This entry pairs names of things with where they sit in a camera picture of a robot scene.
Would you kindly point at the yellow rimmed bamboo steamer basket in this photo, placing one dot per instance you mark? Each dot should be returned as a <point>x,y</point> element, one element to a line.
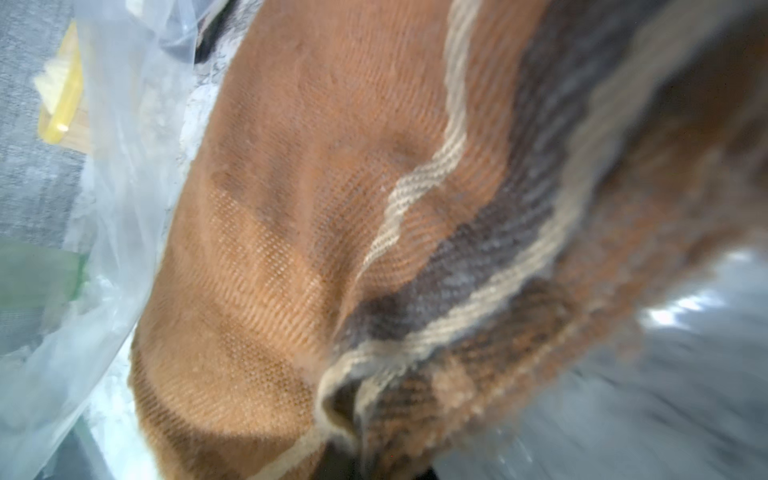
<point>63,116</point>

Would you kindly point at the brown striped fringed scarf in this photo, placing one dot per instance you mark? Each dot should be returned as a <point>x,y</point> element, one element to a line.
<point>407,217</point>

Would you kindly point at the clear plastic vacuum bag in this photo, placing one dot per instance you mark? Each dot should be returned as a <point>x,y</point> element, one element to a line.
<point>680,392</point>

